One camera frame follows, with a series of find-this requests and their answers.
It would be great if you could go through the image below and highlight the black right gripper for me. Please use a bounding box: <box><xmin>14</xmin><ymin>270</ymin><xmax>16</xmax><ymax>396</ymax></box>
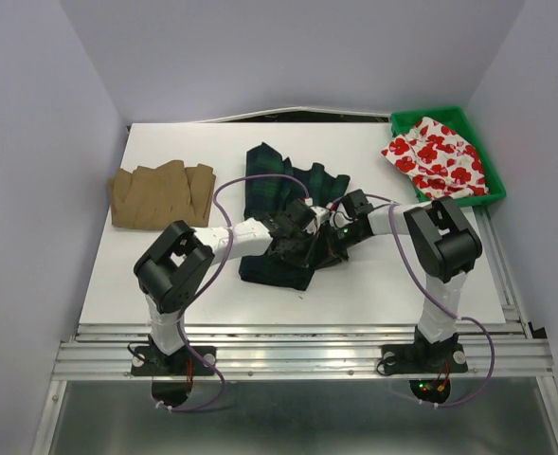
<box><xmin>309</xmin><ymin>221</ymin><xmax>366</xmax><ymax>270</ymax></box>

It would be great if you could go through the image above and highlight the dark green plaid skirt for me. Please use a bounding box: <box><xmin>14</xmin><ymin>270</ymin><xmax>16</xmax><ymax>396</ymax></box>
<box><xmin>239</xmin><ymin>143</ymin><xmax>351</xmax><ymax>291</ymax></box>

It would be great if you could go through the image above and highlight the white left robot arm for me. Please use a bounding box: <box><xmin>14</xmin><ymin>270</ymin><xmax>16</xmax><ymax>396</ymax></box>
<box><xmin>134</xmin><ymin>198</ymin><xmax>329</xmax><ymax>373</ymax></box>

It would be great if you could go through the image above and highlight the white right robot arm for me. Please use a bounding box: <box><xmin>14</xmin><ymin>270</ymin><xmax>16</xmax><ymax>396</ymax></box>
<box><xmin>328</xmin><ymin>190</ymin><xmax>482</xmax><ymax>370</ymax></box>

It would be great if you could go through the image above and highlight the red floral white skirt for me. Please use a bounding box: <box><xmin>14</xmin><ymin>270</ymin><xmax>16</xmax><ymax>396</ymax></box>
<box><xmin>382</xmin><ymin>117</ymin><xmax>490</xmax><ymax>199</ymax></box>

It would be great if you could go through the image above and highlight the folded tan skirt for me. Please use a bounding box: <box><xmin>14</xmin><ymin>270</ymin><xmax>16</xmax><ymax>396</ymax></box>
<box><xmin>108</xmin><ymin>160</ymin><xmax>216</xmax><ymax>231</ymax></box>

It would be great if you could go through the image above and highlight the green plastic tray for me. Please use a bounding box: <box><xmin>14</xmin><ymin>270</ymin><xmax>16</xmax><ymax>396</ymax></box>
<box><xmin>390</xmin><ymin>106</ymin><xmax>507</xmax><ymax>207</ymax></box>

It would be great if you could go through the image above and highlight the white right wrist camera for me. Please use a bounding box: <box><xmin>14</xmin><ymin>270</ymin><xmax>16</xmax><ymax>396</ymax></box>
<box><xmin>329</xmin><ymin>201</ymin><xmax>351</xmax><ymax>228</ymax></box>

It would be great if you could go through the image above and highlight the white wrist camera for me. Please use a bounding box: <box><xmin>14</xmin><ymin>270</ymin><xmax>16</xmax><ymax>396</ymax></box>
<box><xmin>305</xmin><ymin>206</ymin><xmax>331</xmax><ymax>234</ymax></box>
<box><xmin>329</xmin><ymin>201</ymin><xmax>351</xmax><ymax>228</ymax></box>

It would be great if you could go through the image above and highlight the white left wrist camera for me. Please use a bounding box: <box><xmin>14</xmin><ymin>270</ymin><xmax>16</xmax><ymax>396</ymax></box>
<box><xmin>305</xmin><ymin>206</ymin><xmax>331</xmax><ymax>234</ymax></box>

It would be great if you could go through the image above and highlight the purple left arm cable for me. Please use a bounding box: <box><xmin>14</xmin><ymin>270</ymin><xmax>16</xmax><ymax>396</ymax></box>
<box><xmin>154</xmin><ymin>173</ymin><xmax>315</xmax><ymax>412</ymax></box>

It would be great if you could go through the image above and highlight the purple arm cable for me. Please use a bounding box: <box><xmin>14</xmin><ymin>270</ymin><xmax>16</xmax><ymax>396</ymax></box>
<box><xmin>154</xmin><ymin>173</ymin><xmax>315</xmax><ymax>412</ymax></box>
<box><xmin>330</xmin><ymin>193</ymin><xmax>496</xmax><ymax>410</ymax></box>

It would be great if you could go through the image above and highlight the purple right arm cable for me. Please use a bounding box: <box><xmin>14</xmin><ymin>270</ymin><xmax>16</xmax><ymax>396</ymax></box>
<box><xmin>330</xmin><ymin>193</ymin><xmax>496</xmax><ymax>410</ymax></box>

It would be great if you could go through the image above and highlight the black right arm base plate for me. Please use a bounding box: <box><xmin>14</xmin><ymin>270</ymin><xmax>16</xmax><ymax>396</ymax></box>
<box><xmin>376</xmin><ymin>343</ymin><xmax>468</xmax><ymax>376</ymax></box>

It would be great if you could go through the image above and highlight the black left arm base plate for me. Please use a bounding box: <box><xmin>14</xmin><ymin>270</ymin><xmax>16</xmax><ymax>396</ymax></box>
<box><xmin>127</xmin><ymin>344</ymin><xmax>214</xmax><ymax>377</ymax></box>

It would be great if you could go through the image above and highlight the aluminium rail frame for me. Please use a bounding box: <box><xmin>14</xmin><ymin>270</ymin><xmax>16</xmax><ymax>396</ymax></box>
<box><xmin>31</xmin><ymin>302</ymin><xmax>558</xmax><ymax>455</ymax></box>

